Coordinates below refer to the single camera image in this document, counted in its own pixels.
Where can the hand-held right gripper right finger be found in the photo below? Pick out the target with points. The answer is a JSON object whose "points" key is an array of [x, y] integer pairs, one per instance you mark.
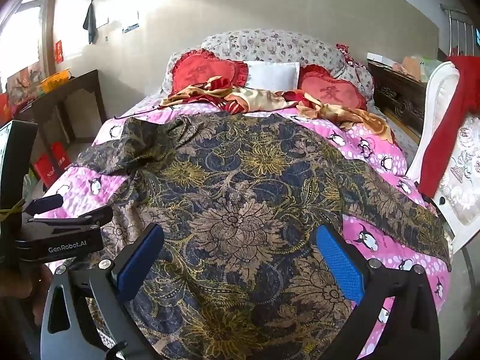
{"points": [[339, 262]]}

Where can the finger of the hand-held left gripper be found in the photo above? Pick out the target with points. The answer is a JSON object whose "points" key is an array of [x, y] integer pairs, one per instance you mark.
{"points": [[78, 218], [45, 203]]}

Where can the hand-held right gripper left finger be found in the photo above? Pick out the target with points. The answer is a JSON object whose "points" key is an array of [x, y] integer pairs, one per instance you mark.
{"points": [[138, 258]]}

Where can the dark floral patterned garment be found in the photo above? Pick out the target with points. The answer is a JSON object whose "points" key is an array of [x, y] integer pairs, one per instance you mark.
{"points": [[232, 195]]}

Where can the person's left hand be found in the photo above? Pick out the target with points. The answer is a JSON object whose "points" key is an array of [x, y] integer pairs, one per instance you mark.
{"points": [[26, 285]]}

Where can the red paper bag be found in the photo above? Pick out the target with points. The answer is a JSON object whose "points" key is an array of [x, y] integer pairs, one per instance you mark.
{"points": [[47, 172], [60, 155]]}

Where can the yellow basket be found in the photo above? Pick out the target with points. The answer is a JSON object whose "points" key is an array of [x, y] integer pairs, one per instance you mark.
{"points": [[54, 80]]}

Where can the dark wooden desk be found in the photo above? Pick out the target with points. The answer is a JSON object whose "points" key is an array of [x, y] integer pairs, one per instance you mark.
{"points": [[75, 82]]}

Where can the pink penguin blanket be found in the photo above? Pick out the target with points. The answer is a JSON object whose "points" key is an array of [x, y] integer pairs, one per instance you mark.
{"points": [[375, 157]]}

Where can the window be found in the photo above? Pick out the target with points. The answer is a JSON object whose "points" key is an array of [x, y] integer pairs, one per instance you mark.
{"points": [[18, 37]]}

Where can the floral chair cushion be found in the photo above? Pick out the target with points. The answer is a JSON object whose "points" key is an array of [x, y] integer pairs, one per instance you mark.
{"points": [[465, 165]]}

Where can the grey hanging cloth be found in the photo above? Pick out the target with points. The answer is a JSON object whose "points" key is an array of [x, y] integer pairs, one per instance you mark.
{"points": [[90, 22]]}

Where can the red heart pillow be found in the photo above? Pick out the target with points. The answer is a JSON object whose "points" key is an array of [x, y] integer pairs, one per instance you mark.
{"points": [[330, 90], [202, 69]]}

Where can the gold and red satin cloth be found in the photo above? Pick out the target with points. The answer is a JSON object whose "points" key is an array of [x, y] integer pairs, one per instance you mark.
{"points": [[262, 99]]}

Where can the red garment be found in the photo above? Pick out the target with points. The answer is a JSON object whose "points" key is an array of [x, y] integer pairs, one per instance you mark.
{"points": [[453, 120]]}

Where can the carved dark wooden cabinet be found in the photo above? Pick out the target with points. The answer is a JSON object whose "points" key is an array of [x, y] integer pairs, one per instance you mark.
{"points": [[397, 86]]}

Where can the white chair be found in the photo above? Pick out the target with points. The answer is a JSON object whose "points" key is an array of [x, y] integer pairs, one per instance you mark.
{"points": [[437, 93]]}

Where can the white pillow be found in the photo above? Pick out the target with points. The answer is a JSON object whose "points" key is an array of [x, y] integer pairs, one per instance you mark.
{"points": [[272, 75]]}

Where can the peach plastic bag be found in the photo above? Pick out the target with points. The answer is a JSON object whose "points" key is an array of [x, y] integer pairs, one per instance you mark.
{"points": [[407, 67]]}

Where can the white flat box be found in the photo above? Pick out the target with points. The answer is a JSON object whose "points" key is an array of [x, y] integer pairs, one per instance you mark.
{"points": [[380, 58]]}

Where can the green packet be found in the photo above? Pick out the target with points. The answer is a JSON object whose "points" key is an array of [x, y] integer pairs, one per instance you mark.
{"points": [[431, 70]]}

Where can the floral print bedding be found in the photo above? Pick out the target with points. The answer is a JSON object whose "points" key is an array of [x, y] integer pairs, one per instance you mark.
{"points": [[270, 45]]}

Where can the metal railing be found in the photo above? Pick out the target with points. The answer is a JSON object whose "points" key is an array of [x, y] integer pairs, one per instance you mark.
{"points": [[450, 26]]}

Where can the red wall sign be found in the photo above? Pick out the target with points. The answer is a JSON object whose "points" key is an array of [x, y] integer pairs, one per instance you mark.
{"points": [[59, 51]]}

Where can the wall calendar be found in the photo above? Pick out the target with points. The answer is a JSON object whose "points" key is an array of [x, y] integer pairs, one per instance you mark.
{"points": [[130, 7]]}

